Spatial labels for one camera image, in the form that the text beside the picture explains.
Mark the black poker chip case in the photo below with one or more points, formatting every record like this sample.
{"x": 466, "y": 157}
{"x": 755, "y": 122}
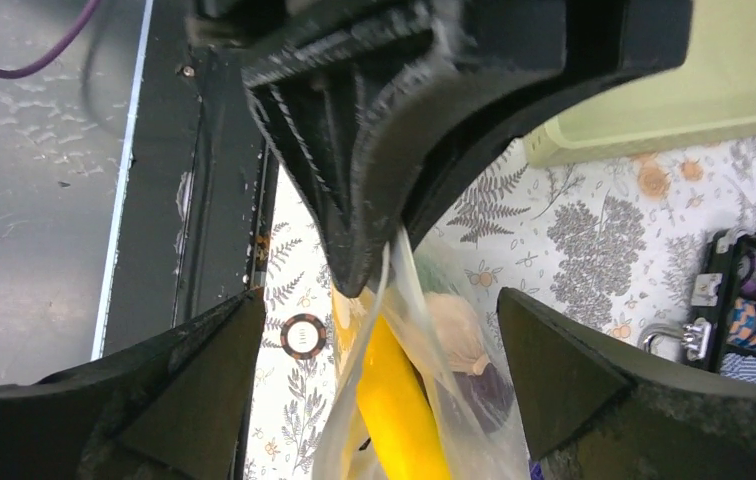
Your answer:
{"x": 720, "y": 333}

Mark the light green plastic basket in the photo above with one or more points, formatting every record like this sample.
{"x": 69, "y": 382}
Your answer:
{"x": 710, "y": 99}

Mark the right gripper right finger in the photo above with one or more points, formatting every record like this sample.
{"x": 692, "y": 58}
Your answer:
{"x": 594, "y": 407}

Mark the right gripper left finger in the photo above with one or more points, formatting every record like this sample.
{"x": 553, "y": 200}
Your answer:
{"x": 174, "y": 406}

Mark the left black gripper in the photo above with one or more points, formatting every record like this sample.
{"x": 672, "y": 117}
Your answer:
{"x": 347, "y": 93}

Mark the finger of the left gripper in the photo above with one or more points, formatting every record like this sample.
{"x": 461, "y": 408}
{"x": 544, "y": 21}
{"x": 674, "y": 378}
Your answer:
{"x": 509, "y": 66}

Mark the brown nut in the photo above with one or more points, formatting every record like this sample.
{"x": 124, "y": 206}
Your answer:
{"x": 490, "y": 397}

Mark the yellow banana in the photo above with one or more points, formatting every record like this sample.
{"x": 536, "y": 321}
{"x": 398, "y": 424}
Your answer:
{"x": 397, "y": 416}

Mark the clear zip top bag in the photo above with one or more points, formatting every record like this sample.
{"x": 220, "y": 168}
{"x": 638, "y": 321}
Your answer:
{"x": 424, "y": 390}

